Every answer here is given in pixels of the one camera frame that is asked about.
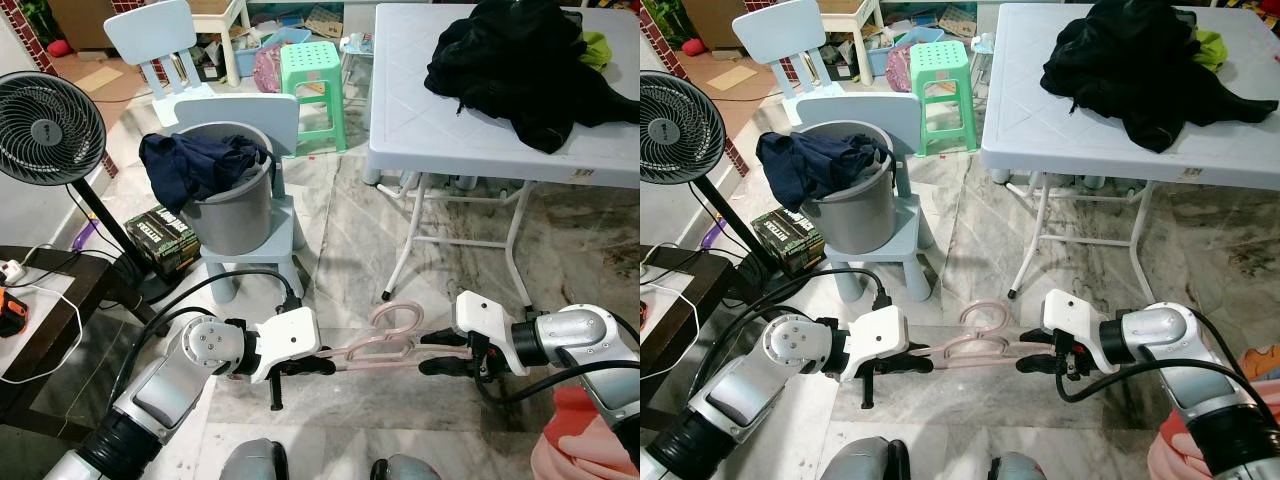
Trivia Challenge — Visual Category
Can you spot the black standing fan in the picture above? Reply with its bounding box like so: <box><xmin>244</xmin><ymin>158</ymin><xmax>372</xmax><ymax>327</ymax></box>
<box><xmin>640</xmin><ymin>72</ymin><xmax>793</xmax><ymax>273</ymax></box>
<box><xmin>0</xmin><ymin>72</ymin><xmax>179</xmax><ymax>306</ymax></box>

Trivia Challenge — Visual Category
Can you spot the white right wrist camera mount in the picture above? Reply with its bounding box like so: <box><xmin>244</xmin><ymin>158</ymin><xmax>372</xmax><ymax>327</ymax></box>
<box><xmin>453</xmin><ymin>291</ymin><xmax>532</xmax><ymax>349</ymax></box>
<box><xmin>1042</xmin><ymin>289</ymin><xmax>1117</xmax><ymax>347</ymax></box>

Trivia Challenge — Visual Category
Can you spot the grey plastic bucket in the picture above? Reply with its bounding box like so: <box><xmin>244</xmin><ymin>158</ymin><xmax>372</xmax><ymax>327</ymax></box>
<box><xmin>183</xmin><ymin>122</ymin><xmax>278</xmax><ymax>257</ymax></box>
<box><xmin>810</xmin><ymin>122</ymin><xmax>899</xmax><ymax>255</ymax></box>

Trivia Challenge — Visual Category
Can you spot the dark wooden side table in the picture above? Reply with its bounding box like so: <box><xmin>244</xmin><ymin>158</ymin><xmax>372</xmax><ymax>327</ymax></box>
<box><xmin>0</xmin><ymin>245</ymin><xmax>117</xmax><ymax>447</ymax></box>
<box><xmin>640</xmin><ymin>250</ymin><xmax>738</xmax><ymax>433</ymax></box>

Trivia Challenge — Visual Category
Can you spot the grey left robot leg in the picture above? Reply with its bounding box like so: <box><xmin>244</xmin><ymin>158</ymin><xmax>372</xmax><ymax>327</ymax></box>
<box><xmin>828</xmin><ymin>437</ymin><xmax>913</xmax><ymax>480</ymax></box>
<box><xmin>220</xmin><ymin>438</ymin><xmax>293</xmax><ymax>480</ymax></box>

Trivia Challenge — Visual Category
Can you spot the orange black tool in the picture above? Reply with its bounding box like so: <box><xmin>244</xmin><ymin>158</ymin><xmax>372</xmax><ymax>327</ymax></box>
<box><xmin>0</xmin><ymin>288</ymin><xmax>31</xmax><ymax>339</ymax></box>

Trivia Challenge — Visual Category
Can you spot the black clothes pile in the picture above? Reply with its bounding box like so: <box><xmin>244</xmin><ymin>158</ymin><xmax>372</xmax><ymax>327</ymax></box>
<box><xmin>425</xmin><ymin>0</ymin><xmax>641</xmax><ymax>155</ymax></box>
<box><xmin>1040</xmin><ymin>0</ymin><xmax>1253</xmax><ymax>155</ymax></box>

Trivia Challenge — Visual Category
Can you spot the brown cardboard sheet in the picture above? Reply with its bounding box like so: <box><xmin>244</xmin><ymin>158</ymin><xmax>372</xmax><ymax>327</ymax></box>
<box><xmin>74</xmin><ymin>65</ymin><xmax>127</xmax><ymax>94</ymax></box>
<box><xmin>704</xmin><ymin>65</ymin><xmax>760</xmax><ymax>94</ymax></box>

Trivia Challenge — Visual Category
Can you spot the grey right robot leg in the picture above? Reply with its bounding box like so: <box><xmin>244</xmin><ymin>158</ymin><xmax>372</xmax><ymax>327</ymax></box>
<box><xmin>370</xmin><ymin>455</ymin><xmax>443</xmax><ymax>480</ymax></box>
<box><xmin>985</xmin><ymin>452</ymin><xmax>1053</xmax><ymax>480</ymax></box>

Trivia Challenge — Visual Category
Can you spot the pink patterned bag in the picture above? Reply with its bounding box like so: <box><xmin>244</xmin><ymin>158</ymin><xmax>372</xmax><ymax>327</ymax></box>
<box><xmin>884</xmin><ymin>45</ymin><xmax>914</xmax><ymax>94</ymax></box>
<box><xmin>254</xmin><ymin>42</ymin><xmax>287</xmax><ymax>94</ymax></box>

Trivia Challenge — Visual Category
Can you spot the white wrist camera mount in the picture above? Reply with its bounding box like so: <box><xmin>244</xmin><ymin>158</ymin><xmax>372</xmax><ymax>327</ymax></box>
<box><xmin>247</xmin><ymin>307</ymin><xmax>323</xmax><ymax>386</ymax></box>
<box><xmin>1042</xmin><ymin>289</ymin><xmax>1117</xmax><ymax>347</ymax></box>
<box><xmin>453</xmin><ymin>291</ymin><xmax>532</xmax><ymax>349</ymax></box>
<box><xmin>843</xmin><ymin>305</ymin><xmax>910</xmax><ymax>381</ymax></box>

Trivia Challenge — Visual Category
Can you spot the pink cartoon print garment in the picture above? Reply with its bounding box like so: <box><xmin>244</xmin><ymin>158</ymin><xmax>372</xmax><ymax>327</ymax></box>
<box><xmin>1148</xmin><ymin>345</ymin><xmax>1280</xmax><ymax>480</ymax></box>
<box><xmin>530</xmin><ymin>385</ymin><xmax>641</xmax><ymax>480</ymax></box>

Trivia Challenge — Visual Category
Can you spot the grey robot leg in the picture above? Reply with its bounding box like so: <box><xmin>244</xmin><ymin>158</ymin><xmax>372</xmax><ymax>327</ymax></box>
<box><xmin>985</xmin><ymin>452</ymin><xmax>1053</xmax><ymax>480</ymax></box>
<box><xmin>220</xmin><ymin>438</ymin><xmax>293</xmax><ymax>480</ymax></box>
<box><xmin>370</xmin><ymin>455</ymin><xmax>443</xmax><ymax>480</ymax></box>
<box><xmin>828</xmin><ymin>437</ymin><xmax>913</xmax><ymax>480</ymax></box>

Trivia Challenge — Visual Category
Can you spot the wooden puzzle board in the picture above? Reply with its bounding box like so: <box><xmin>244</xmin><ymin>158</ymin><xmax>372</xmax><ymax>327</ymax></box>
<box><xmin>935</xmin><ymin>5</ymin><xmax>979</xmax><ymax>37</ymax></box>
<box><xmin>305</xmin><ymin>5</ymin><xmax>346</xmax><ymax>37</ymax></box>

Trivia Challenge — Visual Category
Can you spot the light blue folding table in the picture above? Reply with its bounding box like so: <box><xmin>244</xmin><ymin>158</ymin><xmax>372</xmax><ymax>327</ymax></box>
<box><xmin>980</xmin><ymin>3</ymin><xmax>1280</xmax><ymax>303</ymax></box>
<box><xmin>365</xmin><ymin>3</ymin><xmax>641</xmax><ymax>313</ymax></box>

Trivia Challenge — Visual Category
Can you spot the cream small table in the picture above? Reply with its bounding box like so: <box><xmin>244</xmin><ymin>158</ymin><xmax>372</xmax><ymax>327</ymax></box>
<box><xmin>818</xmin><ymin>0</ymin><xmax>888</xmax><ymax>87</ymax></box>
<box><xmin>188</xmin><ymin>0</ymin><xmax>253</xmax><ymax>87</ymax></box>

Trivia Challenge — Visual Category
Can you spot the navy blue garment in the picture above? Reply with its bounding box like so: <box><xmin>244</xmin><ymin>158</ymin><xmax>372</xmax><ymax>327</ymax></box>
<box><xmin>138</xmin><ymin>132</ymin><xmax>271</xmax><ymax>214</ymax></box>
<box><xmin>756</xmin><ymin>132</ymin><xmax>893</xmax><ymax>212</ymax></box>

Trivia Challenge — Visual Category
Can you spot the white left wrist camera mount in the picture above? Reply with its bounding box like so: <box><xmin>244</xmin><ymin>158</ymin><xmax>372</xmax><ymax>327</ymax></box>
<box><xmin>843</xmin><ymin>305</ymin><xmax>910</xmax><ymax>381</ymax></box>
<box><xmin>247</xmin><ymin>307</ymin><xmax>323</xmax><ymax>386</ymax></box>

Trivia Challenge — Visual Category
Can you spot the blue plastic bin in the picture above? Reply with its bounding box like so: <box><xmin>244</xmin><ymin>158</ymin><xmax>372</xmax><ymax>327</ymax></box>
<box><xmin>243</xmin><ymin>27</ymin><xmax>313</xmax><ymax>61</ymax></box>
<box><xmin>868</xmin><ymin>27</ymin><xmax>943</xmax><ymax>76</ymax></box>

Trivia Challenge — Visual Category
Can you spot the red garment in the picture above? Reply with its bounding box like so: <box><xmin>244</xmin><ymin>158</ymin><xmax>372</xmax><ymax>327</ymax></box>
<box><xmin>1160</xmin><ymin>405</ymin><xmax>1213</xmax><ymax>451</ymax></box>
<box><xmin>553</xmin><ymin>385</ymin><xmax>606</xmax><ymax>441</ymax></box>

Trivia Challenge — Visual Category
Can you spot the green leafy plant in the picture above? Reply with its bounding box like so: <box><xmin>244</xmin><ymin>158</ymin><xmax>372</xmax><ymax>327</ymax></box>
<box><xmin>18</xmin><ymin>0</ymin><xmax>63</xmax><ymax>46</ymax></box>
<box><xmin>640</xmin><ymin>0</ymin><xmax>691</xmax><ymax>46</ymax></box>

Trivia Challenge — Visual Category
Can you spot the white paper sheet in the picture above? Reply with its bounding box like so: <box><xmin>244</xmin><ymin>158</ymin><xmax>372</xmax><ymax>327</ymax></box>
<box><xmin>0</xmin><ymin>268</ymin><xmax>83</xmax><ymax>383</ymax></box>

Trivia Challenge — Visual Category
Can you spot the pale pink plastic hanger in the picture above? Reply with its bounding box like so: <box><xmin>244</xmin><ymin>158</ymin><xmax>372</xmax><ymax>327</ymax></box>
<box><xmin>318</xmin><ymin>300</ymin><xmax>471</xmax><ymax>371</ymax></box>
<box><xmin>925</xmin><ymin>302</ymin><xmax>1051</xmax><ymax>369</ymax></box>

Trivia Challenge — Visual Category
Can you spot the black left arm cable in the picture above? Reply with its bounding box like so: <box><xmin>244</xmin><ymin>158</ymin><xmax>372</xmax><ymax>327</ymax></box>
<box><xmin>700</xmin><ymin>268</ymin><xmax>891</xmax><ymax>391</ymax></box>
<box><xmin>108</xmin><ymin>268</ymin><xmax>304</xmax><ymax>401</ymax></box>

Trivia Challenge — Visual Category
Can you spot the green plastic stool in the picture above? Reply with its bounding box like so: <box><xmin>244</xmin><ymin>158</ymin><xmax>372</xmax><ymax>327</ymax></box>
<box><xmin>907</xmin><ymin>40</ymin><xmax>980</xmax><ymax>157</ymax></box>
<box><xmin>278</xmin><ymin>41</ymin><xmax>349</xmax><ymax>157</ymax></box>

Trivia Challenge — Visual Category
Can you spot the lime green garment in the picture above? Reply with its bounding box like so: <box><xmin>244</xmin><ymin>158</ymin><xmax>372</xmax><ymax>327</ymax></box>
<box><xmin>1190</xmin><ymin>30</ymin><xmax>1230</xmax><ymax>74</ymax></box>
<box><xmin>578</xmin><ymin>32</ymin><xmax>612</xmax><ymax>73</ymax></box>

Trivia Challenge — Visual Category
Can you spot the black green bitters box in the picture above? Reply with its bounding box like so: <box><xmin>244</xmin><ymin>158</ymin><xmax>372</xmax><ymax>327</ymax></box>
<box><xmin>750</xmin><ymin>208</ymin><xmax>827</xmax><ymax>279</ymax></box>
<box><xmin>126</xmin><ymin>205</ymin><xmax>202</xmax><ymax>280</ymax></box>

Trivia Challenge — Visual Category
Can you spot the light blue child chair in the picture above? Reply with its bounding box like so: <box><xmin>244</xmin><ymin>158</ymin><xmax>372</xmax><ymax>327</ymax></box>
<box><xmin>172</xmin><ymin>92</ymin><xmax>307</xmax><ymax>306</ymax></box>
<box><xmin>103</xmin><ymin>0</ymin><xmax>219</xmax><ymax>103</ymax></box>
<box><xmin>797</xmin><ymin>92</ymin><xmax>937</xmax><ymax>304</ymax></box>
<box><xmin>733</xmin><ymin>0</ymin><xmax>849</xmax><ymax>103</ymax></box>

